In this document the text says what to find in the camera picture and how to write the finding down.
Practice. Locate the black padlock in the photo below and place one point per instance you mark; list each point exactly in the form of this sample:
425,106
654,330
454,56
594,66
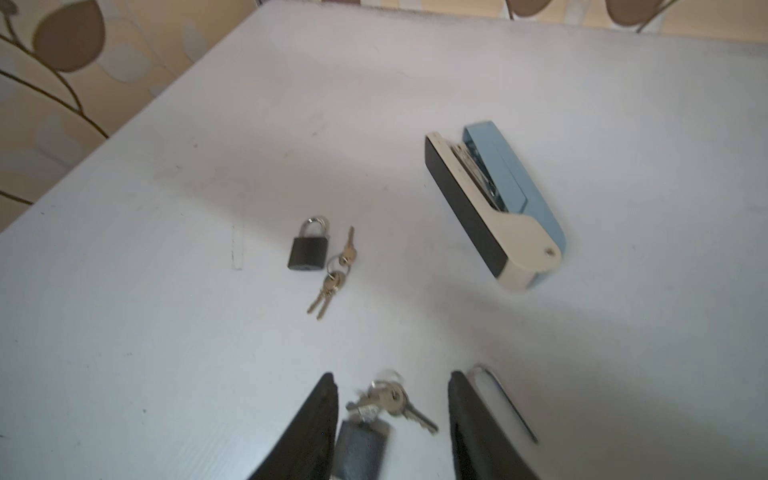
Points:
310,246
360,449

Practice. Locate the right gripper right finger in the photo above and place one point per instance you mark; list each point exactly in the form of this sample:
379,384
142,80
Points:
480,448

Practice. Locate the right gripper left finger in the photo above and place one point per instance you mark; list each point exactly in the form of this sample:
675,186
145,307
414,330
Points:
306,448

